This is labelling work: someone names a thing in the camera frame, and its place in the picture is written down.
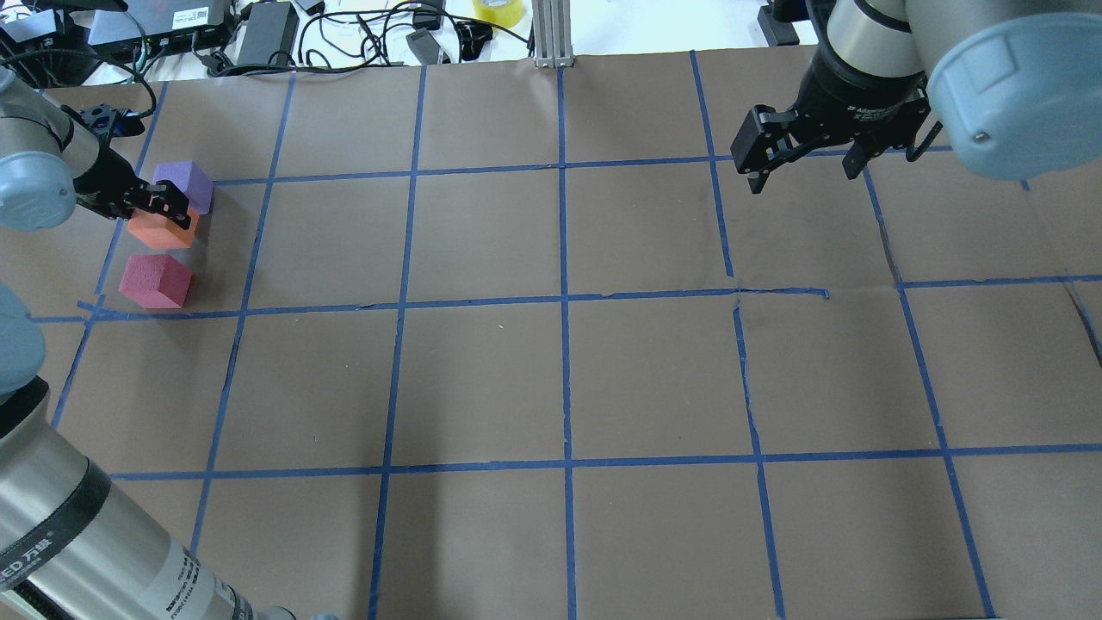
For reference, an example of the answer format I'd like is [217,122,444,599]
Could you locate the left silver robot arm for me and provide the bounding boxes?
[1,68,292,619]

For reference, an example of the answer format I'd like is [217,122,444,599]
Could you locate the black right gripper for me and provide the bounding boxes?
[730,52,944,194]

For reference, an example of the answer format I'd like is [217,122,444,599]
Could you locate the pink foam block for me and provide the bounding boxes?
[118,254,194,309]

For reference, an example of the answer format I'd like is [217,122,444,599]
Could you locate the black power adapter brick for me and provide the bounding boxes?
[235,1,299,67]

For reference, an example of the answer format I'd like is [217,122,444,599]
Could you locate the yellow tape roll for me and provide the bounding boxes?
[471,0,523,28]

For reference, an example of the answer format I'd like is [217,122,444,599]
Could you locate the orange foam block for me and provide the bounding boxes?
[126,208,201,250]

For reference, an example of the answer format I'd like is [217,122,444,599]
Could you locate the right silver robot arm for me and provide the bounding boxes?
[731,1,1101,194]

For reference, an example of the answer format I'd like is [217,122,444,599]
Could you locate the aluminium frame post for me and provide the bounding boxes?
[530,0,576,68]

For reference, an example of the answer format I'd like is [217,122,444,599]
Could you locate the purple foam block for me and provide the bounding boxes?
[153,160,215,215]

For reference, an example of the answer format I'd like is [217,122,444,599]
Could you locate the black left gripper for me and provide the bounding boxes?
[74,104,192,229]

